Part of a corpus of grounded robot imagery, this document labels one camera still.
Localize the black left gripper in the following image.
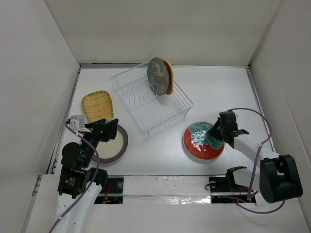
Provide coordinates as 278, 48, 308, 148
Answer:
79, 117, 118, 166

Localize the red teal patterned plate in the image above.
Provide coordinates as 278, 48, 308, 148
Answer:
182, 121, 225, 161

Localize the cream plate brown rim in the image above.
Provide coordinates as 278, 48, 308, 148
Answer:
97, 125, 129, 164

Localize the yellow green woven plate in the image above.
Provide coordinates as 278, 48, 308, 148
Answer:
81, 90, 114, 123

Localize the grey plate deer pattern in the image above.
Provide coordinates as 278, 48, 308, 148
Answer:
147, 57, 169, 96

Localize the orange woven square plate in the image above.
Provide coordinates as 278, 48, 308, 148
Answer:
160, 58, 173, 95

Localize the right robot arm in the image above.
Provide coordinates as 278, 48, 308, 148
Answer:
207, 109, 303, 203

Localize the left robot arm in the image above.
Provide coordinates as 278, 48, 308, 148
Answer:
50, 116, 119, 233

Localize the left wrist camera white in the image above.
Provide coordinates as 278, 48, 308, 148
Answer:
65, 115, 92, 135

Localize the white wire dish rack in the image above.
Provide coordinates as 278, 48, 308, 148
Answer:
111, 60, 193, 137

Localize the metal rail front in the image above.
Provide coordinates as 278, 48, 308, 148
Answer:
95, 175, 248, 205

